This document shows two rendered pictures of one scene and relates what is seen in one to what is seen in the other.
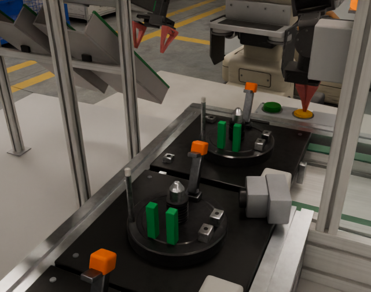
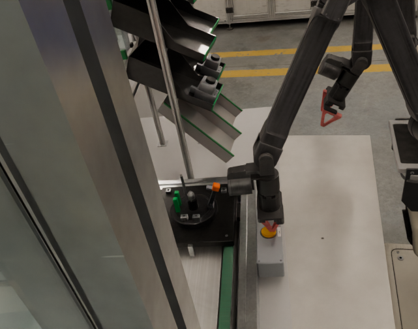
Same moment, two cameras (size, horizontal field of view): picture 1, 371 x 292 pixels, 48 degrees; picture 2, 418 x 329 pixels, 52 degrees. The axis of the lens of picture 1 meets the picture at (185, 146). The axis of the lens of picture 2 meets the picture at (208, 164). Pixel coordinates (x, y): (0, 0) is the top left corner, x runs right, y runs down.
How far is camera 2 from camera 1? 124 cm
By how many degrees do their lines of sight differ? 62
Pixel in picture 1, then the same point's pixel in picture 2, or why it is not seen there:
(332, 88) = not seen: outside the picture
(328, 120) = (267, 248)
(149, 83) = (212, 147)
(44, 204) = (162, 173)
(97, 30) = (166, 111)
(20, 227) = not seen: hidden behind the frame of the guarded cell
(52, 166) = (194, 158)
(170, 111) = (293, 171)
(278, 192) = not seen: hidden behind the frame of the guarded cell
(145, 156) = (175, 183)
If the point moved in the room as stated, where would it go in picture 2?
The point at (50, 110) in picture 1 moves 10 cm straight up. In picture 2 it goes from (255, 125) to (253, 104)
